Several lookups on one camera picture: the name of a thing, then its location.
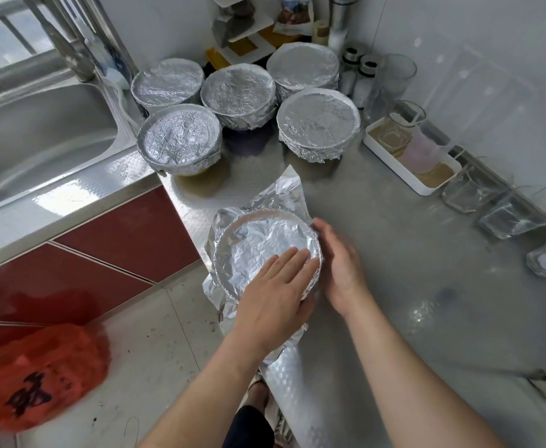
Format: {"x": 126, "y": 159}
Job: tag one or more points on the person's left hand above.
{"x": 273, "y": 308}

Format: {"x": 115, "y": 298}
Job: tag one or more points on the person's right hand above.
{"x": 343, "y": 270}

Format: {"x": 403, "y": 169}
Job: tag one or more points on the stack of aluminium foil sheets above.
{"x": 254, "y": 236}

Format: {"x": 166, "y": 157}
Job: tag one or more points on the foil-covered bowl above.
{"x": 238, "y": 93}
{"x": 167, "y": 81}
{"x": 318, "y": 121}
{"x": 180, "y": 137}

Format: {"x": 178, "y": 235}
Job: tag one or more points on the foil-wrapped bowl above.
{"x": 303, "y": 67}

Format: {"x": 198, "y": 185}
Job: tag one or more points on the person's left forearm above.
{"x": 212, "y": 401}

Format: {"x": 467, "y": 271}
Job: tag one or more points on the person's right forearm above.
{"x": 413, "y": 382}

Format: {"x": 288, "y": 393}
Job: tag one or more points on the person's left white shoe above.
{"x": 257, "y": 394}

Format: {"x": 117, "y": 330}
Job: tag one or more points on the person's white shoe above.
{"x": 257, "y": 394}
{"x": 283, "y": 431}

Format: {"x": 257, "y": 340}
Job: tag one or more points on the person's right white shoe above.
{"x": 283, "y": 431}

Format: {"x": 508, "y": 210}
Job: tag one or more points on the person's dark trousers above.
{"x": 247, "y": 429}

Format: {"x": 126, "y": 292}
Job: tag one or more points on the white rectangular tray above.
{"x": 385, "y": 161}

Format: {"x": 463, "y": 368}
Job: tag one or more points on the pink translucent cup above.
{"x": 424, "y": 152}

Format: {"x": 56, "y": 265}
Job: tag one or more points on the red kitchen cabinet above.
{"x": 128, "y": 238}

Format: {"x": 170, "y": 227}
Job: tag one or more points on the white shaker with black lid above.
{"x": 349, "y": 74}
{"x": 364, "y": 86}

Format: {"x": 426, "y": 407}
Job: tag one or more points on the small white tan-capped bottle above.
{"x": 321, "y": 33}

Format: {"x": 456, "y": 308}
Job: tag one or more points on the red plastic bag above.
{"x": 40, "y": 378}

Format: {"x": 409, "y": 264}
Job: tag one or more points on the tall white steel-capped bottle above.
{"x": 342, "y": 18}

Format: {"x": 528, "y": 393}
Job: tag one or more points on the colourful snack packet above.
{"x": 293, "y": 12}

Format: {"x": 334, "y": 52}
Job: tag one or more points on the white corner shelf rack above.
{"x": 240, "y": 23}

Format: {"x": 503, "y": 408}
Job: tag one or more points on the white dish brush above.
{"x": 114, "y": 74}

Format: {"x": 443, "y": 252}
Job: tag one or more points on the stainless steel sink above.
{"x": 35, "y": 144}

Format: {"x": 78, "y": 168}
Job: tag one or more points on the steel faucet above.
{"x": 63, "y": 42}

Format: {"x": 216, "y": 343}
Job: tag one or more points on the metal window railing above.
{"x": 7, "y": 37}

